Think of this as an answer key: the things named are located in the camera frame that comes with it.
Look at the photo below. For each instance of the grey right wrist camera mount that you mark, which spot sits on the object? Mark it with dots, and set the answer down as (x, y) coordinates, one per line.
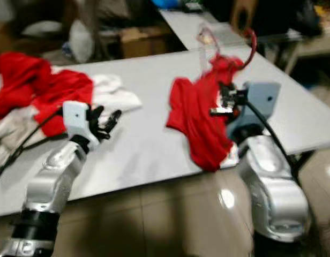
(264, 99)

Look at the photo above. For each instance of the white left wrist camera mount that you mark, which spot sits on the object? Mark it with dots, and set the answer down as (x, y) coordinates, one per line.
(75, 120)

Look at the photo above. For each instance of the white cushion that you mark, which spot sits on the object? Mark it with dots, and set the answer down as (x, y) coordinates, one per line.
(81, 43)

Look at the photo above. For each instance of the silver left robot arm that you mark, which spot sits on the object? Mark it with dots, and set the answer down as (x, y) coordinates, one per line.
(50, 187)

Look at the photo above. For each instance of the red plastic hanger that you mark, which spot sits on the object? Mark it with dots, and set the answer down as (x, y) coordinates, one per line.
(254, 48)

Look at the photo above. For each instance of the white crumpled garment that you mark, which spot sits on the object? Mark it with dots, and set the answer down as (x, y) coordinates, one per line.
(122, 99)

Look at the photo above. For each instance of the beige table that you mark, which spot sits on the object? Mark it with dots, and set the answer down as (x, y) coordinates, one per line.
(315, 45)

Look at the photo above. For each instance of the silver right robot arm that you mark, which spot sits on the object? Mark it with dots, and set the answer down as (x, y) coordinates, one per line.
(272, 187)

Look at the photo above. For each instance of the dark armchair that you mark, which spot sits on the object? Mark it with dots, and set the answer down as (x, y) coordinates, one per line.
(47, 10)

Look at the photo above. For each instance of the red t-shirt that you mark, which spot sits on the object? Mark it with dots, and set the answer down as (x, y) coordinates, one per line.
(197, 128)

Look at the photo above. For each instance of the white side table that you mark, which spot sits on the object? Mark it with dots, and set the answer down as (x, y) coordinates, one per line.
(186, 27)

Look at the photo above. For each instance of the red crumpled garment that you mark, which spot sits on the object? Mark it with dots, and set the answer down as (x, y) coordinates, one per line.
(25, 80)

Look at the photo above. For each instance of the white remote control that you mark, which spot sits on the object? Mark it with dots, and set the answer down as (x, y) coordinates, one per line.
(205, 36)

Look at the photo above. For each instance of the cream crumpled garment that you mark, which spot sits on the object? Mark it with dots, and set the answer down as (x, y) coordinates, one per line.
(7, 139)

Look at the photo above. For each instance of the grey cushion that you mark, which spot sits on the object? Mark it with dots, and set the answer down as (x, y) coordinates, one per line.
(42, 29)

